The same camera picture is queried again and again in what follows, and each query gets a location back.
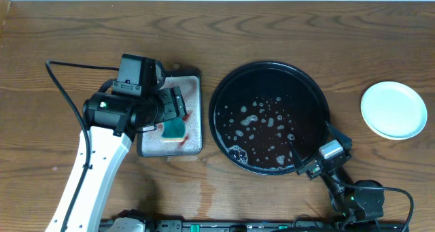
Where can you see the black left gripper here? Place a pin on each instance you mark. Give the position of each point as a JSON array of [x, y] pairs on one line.
[[175, 105]]

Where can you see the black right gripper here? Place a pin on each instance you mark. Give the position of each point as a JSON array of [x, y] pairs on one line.
[[315, 170]]

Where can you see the green yellow sponge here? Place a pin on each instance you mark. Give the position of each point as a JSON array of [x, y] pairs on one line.
[[174, 130]]

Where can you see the green plate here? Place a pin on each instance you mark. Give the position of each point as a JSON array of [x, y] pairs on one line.
[[393, 110]]

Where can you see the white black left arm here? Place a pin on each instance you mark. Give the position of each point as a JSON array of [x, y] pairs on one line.
[[112, 124]]

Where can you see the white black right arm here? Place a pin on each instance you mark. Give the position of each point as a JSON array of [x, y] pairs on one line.
[[360, 201]]

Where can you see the black rectangular soapy tray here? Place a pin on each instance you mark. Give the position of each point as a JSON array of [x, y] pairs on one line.
[[150, 144]]

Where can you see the black round tray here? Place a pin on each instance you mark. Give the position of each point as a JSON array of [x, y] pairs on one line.
[[263, 113]]

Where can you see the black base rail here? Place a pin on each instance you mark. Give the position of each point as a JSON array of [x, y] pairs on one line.
[[132, 220]]

